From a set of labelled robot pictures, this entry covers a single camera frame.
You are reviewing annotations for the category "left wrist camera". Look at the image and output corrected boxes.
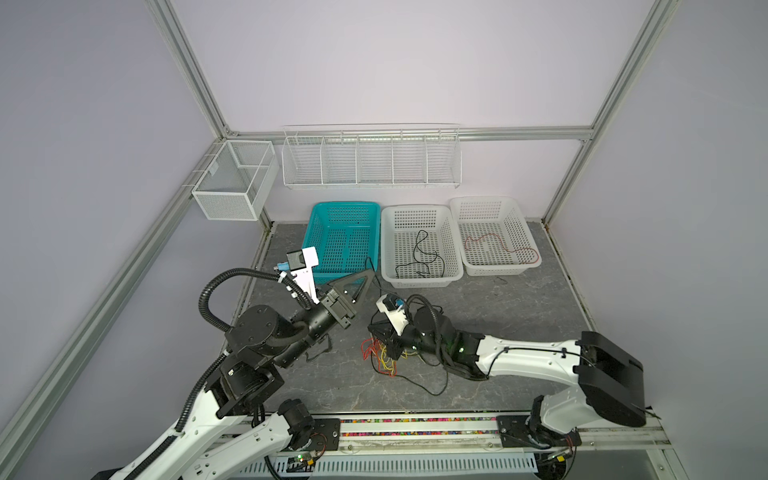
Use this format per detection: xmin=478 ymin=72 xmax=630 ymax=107
xmin=274 ymin=247 xmax=319 ymax=304

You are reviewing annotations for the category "white slotted cable duct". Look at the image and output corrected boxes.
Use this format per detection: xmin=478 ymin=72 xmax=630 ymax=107
xmin=233 ymin=452 xmax=539 ymax=479

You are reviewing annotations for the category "white plastic basket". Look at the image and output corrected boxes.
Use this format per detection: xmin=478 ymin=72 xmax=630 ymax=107
xmin=449 ymin=196 xmax=541 ymax=277
xmin=380 ymin=205 xmax=464 ymax=289

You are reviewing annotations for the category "cable bundle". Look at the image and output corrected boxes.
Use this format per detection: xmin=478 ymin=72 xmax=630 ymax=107
xmin=359 ymin=337 xmax=451 ymax=398

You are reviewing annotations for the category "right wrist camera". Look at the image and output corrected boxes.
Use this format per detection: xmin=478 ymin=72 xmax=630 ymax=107
xmin=376 ymin=293 xmax=411 ymax=337

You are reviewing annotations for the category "white wire wall shelf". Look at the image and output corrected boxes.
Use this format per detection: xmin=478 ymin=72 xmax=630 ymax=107
xmin=281 ymin=124 xmax=463 ymax=189

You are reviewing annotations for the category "right white plastic basket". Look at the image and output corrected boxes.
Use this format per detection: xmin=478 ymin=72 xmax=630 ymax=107
xmin=449 ymin=196 xmax=541 ymax=277

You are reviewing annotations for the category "front aluminium rail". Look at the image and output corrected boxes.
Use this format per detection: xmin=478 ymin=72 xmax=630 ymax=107
xmin=167 ymin=410 xmax=673 ymax=460

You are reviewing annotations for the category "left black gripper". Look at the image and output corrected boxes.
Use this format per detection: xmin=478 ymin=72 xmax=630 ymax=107
xmin=274 ymin=267 xmax=375 ymax=369

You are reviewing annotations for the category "middle white plastic basket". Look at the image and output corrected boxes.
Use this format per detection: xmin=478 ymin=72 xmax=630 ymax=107
xmin=380 ymin=205 xmax=464 ymax=289

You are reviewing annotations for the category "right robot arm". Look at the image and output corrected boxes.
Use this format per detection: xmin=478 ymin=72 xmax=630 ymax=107
xmin=368 ymin=294 xmax=648 ymax=448

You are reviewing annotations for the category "white mesh wall box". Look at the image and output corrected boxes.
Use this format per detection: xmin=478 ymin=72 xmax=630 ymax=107
xmin=192 ymin=140 xmax=279 ymax=221

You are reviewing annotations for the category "aluminium cage frame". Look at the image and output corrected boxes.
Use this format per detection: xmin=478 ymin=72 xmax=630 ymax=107
xmin=1 ymin=1 xmax=680 ymax=479

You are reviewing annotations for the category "red cable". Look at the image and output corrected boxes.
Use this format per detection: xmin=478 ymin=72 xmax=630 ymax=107
xmin=462 ymin=232 xmax=539 ymax=265

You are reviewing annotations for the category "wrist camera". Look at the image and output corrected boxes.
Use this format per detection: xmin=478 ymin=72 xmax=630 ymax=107
xmin=274 ymin=247 xmax=319 ymax=304
xmin=376 ymin=293 xmax=411 ymax=337

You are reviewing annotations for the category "black cable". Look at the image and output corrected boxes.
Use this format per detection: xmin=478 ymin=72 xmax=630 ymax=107
xmin=393 ymin=229 xmax=447 ymax=280

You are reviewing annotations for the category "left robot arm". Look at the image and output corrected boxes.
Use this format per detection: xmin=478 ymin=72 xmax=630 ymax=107
xmin=96 ymin=268 xmax=375 ymax=479

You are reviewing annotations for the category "teal plastic basket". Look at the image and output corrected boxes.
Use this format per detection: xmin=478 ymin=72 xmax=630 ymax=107
xmin=302 ymin=201 xmax=381 ymax=284

